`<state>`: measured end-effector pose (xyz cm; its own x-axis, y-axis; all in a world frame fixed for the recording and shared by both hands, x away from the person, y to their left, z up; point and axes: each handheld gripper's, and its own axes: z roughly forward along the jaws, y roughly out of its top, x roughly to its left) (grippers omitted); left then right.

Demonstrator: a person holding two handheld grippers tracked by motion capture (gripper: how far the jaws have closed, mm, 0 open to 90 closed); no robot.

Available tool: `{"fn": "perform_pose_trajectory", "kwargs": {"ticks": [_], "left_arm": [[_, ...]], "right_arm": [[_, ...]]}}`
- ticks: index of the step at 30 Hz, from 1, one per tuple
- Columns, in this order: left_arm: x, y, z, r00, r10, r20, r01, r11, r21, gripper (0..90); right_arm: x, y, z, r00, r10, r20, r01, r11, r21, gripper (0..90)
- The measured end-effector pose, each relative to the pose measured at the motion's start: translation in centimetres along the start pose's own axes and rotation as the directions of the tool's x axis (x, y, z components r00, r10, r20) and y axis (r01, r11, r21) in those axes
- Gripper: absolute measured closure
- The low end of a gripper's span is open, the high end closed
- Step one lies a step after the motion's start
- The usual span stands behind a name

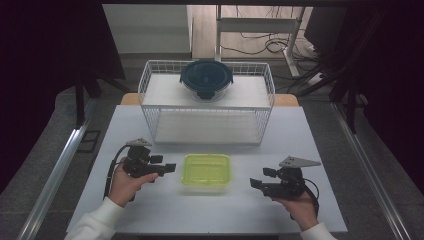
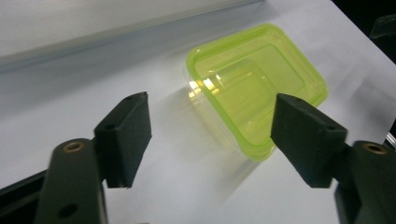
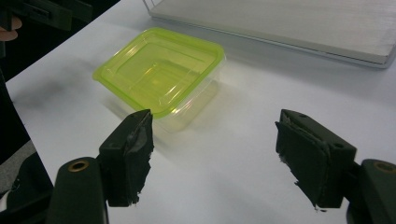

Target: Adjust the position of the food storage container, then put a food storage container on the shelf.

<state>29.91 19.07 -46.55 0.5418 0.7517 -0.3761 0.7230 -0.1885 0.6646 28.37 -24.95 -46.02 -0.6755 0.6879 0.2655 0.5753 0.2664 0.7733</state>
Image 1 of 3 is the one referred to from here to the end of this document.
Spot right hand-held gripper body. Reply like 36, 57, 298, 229
260, 155, 322, 202

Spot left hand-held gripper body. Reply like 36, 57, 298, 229
121, 137, 166, 184

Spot clear container with green lid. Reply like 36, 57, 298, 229
180, 153, 232, 194

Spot white wire basket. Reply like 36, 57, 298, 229
137, 59, 276, 146

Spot round glass container blue lid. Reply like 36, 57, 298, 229
179, 58, 234, 103

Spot person's left hand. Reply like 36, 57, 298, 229
107, 157, 160, 208

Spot person's right hand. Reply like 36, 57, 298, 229
272, 191, 320, 232

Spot wooden table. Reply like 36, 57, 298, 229
119, 92, 300, 108

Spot black stand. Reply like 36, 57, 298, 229
73, 63, 131, 130
289, 9, 398, 135

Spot white cabinet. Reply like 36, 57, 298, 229
102, 3, 194, 55

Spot right hand-held gripper black cable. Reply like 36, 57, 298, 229
289, 177, 321, 222

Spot hand-held gripper black cable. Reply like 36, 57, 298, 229
289, 177, 321, 222
102, 144, 137, 202

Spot left hand-held gripper black cable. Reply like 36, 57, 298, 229
102, 144, 137, 202

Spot metal rail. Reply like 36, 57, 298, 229
330, 101, 413, 240
17, 99, 98, 240

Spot black cables on floor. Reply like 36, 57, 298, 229
221, 5, 319, 61

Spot white metal desk frame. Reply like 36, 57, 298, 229
214, 4, 307, 78

